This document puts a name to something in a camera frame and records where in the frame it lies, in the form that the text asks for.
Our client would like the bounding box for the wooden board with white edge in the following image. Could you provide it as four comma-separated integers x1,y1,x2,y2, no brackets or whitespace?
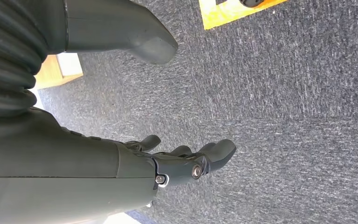
34,52,84,90

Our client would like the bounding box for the yellow floor tape marking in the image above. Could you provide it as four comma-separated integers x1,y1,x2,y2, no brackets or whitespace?
198,0,288,31

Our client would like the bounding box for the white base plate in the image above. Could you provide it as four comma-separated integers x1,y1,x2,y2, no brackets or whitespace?
103,212,143,224

